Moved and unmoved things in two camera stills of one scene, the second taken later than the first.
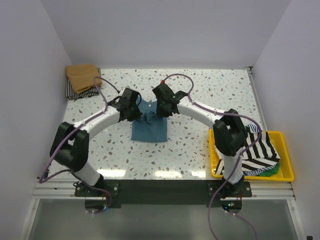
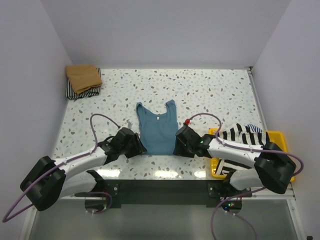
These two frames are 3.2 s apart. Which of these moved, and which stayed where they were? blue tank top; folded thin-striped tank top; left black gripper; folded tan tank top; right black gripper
Moved: right black gripper; left black gripper; blue tank top
Stayed: folded thin-striped tank top; folded tan tank top
